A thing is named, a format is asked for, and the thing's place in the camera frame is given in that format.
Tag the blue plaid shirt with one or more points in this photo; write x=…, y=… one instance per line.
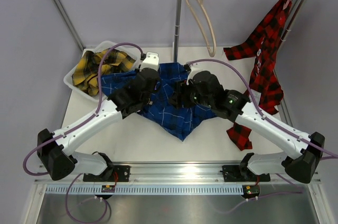
x=177, y=122

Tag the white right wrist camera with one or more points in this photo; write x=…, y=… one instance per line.
x=192, y=70

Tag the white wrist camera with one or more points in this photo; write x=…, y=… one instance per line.
x=151, y=61
x=192, y=70

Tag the yellow plaid shirt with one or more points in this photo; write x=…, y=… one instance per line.
x=85, y=76

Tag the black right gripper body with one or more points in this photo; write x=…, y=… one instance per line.
x=205, y=101

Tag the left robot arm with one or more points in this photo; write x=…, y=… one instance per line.
x=58, y=150

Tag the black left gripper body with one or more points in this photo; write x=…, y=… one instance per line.
x=146, y=101

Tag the white slotted cable duct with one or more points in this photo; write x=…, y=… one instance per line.
x=134, y=189

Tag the red plaid shirt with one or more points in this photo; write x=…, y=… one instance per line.
x=263, y=44

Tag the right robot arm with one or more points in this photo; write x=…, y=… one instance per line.
x=300, y=152

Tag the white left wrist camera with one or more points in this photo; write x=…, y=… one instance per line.
x=151, y=61

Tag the aluminium mounting rail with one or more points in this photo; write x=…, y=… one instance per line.
x=171, y=172

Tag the beige hanger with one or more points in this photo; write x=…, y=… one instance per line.
x=203, y=21

